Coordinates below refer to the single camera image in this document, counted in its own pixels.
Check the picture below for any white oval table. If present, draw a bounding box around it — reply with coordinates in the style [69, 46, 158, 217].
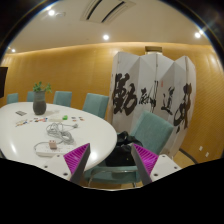
[0, 102, 117, 170]

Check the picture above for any black bag on chair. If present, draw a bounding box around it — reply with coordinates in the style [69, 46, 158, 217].
[105, 131, 142, 167]

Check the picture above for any white calligraphy folding screen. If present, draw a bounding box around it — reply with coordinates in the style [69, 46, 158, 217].
[107, 52, 196, 157]

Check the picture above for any dark card on table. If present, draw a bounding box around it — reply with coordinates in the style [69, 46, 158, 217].
[15, 111, 27, 116]

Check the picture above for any teal chair behind table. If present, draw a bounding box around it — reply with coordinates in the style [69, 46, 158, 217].
[83, 93, 109, 119]

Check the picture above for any white power strip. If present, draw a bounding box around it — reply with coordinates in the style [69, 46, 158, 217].
[36, 145, 74, 157]

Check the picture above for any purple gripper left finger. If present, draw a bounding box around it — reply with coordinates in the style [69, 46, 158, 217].
[43, 142, 91, 186]

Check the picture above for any ceiling air vent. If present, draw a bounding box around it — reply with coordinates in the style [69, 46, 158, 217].
[81, 0, 135, 24]

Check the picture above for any grey plant vase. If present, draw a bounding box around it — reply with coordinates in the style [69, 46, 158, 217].
[33, 91, 46, 115]

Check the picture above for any teal chair far left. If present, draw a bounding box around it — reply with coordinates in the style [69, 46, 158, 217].
[7, 93, 18, 104]

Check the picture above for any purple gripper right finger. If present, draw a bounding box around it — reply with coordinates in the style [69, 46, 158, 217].
[130, 143, 182, 186]

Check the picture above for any teal chair behind vase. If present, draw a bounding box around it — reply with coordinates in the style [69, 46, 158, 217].
[27, 91, 34, 102]

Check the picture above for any teal chair middle back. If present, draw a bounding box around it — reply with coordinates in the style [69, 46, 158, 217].
[53, 91, 72, 107]

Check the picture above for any teal chair near right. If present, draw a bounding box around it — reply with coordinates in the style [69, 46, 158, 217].
[84, 111, 174, 186]

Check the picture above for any pink charger plug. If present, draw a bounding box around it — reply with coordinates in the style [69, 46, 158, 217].
[49, 140, 57, 149]

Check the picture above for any black wall monitor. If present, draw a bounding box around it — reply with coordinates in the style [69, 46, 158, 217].
[0, 67, 8, 98]

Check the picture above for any coiled grey cable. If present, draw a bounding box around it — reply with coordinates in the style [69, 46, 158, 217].
[45, 121, 80, 146]

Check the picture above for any green plant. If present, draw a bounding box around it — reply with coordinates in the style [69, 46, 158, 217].
[33, 82, 52, 93]

